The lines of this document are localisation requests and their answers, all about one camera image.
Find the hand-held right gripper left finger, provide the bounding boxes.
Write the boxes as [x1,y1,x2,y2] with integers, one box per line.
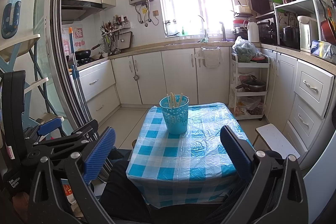
[28,126,117,224]

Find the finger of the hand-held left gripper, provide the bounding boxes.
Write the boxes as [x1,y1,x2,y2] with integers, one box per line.
[37,117,63,137]
[33,119,99,159]

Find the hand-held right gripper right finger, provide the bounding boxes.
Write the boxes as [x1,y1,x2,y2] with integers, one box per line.
[220,125,309,224]

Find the blue perforated plastic basket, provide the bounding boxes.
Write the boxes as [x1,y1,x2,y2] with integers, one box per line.
[159,95,190,135]

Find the bunch of wooden chopsticks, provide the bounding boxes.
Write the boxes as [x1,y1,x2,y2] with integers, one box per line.
[167,92,184,108]

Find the person's left hand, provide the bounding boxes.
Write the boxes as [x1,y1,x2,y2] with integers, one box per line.
[12,191,30,214]

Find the blue white checked tablecloth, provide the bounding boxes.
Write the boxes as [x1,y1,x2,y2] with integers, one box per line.
[126,103,254,209]

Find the small white stool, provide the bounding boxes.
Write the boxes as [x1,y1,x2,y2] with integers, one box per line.
[255,123,301,159]

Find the person's left leg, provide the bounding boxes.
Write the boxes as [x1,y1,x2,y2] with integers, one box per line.
[99,149,158,224]

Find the white drawer cabinet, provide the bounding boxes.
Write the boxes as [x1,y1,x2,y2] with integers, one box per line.
[77,60,121,122]

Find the white trolley cart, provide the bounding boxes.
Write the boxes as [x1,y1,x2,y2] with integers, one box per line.
[230,52,270,120]

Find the cream and blue folding shelf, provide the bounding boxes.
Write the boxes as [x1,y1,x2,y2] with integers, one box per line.
[0,34,50,119]

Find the dark lidded pot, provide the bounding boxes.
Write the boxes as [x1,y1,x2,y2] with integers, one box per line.
[240,76,267,93]

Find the mop with orange tip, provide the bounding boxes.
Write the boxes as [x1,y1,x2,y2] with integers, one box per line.
[68,27,87,109]

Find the black frying pan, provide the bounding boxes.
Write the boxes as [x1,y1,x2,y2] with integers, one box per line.
[75,43,101,60]

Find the white base cabinets with doors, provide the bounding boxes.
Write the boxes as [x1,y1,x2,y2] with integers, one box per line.
[110,46,233,106]

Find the white hanging bin holder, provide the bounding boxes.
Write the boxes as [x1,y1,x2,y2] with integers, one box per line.
[195,46,222,69]

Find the plastic bag of vegetables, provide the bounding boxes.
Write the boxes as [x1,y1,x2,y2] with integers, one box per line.
[232,36,259,63]

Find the hanging cutting board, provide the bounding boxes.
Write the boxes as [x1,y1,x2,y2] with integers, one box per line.
[119,31,133,49]

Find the range hood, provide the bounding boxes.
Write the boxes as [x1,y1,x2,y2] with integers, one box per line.
[61,0,107,25]

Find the white thermos jug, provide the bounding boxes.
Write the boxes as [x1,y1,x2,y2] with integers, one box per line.
[244,18,260,43]

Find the kitchen faucet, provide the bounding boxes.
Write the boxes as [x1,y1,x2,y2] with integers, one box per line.
[219,21,227,42]

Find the black countertop oven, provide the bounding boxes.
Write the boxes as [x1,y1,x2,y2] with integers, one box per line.
[256,18,279,45]

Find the black cooking pot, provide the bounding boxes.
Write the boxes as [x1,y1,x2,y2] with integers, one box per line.
[280,25,300,49]

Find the red rice cooker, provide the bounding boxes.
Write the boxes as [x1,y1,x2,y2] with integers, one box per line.
[232,18,248,39]

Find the blue packet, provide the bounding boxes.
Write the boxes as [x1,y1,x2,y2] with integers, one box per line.
[310,40,328,58]

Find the white electric kettle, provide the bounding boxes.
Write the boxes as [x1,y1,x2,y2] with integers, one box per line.
[297,15,319,52]

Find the white pot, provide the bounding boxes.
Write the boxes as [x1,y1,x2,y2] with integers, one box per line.
[231,1,252,14]

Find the black box appliance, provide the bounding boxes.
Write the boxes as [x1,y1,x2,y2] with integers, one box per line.
[247,0,273,16]

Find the red frying pan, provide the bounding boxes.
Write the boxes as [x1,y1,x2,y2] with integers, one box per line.
[320,7,336,45]

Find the white shelf rack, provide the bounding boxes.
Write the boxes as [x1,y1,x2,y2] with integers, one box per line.
[273,0,331,51]

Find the metal sliding door frame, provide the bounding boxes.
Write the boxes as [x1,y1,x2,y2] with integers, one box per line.
[34,0,105,140]

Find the red wall poster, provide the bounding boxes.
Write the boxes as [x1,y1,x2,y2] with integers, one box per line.
[62,25,84,56]

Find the wall utensil rack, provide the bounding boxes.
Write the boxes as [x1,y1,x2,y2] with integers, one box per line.
[100,15,129,55]

